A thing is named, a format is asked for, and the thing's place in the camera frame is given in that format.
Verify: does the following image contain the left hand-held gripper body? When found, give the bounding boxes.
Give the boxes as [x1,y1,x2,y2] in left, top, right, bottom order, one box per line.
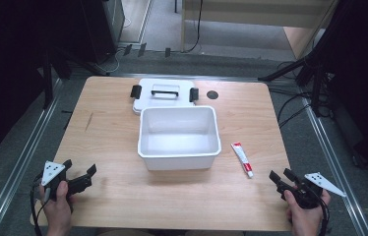
[34,160,75,202]

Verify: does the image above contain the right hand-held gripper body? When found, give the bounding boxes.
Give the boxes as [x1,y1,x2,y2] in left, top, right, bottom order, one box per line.
[282,171,348,210]

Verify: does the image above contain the person's right hand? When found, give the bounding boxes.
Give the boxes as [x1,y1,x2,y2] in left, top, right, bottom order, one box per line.
[283,189,332,234]

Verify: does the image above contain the person's left hand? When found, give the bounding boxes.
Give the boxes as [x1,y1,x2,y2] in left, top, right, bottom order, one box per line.
[38,180,75,232]

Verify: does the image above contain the white and red tube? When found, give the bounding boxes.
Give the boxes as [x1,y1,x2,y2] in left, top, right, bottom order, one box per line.
[230,141,255,179]

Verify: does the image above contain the black metal stand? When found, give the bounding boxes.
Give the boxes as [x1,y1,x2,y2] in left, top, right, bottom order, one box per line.
[39,48,75,110]

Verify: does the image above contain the white plastic storage box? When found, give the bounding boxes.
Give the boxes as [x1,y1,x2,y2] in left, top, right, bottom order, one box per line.
[137,104,222,172]

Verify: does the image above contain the black tripod stand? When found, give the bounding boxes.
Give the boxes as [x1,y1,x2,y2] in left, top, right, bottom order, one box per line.
[257,45,333,118]

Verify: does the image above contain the dark curtain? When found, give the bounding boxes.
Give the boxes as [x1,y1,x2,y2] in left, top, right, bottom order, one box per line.
[0,0,90,165]
[316,0,368,180]

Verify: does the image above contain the black cabinet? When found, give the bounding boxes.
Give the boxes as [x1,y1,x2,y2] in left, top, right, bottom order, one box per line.
[82,0,126,65]

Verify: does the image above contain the light wooden furniture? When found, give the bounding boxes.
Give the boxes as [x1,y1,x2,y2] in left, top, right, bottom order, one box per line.
[180,0,338,61]

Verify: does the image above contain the right hand-held gripper cable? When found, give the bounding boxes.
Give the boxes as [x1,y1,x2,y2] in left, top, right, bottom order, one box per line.
[316,192,332,236]

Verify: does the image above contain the hand-held gripper cable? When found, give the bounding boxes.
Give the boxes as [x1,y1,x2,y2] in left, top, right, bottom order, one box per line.
[316,192,332,236]
[30,176,49,236]

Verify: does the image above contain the metal floor rail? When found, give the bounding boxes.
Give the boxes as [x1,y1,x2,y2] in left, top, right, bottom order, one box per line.
[0,78,64,236]
[300,96,368,236]

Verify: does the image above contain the left hand-held gripper cable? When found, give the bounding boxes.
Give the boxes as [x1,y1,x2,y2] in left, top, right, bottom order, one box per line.
[30,176,49,236]

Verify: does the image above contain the black floor cables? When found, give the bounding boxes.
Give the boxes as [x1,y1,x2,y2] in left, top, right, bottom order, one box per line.
[268,86,334,130]

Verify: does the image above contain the white lid with black handle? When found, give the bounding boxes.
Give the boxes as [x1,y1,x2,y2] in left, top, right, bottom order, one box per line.
[129,78,200,116]

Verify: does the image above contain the white floor cable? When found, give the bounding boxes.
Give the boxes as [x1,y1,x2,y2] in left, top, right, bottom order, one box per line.
[105,16,133,74]

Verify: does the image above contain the black hanging cable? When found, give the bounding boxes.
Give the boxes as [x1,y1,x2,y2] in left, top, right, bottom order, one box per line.
[183,0,205,54]

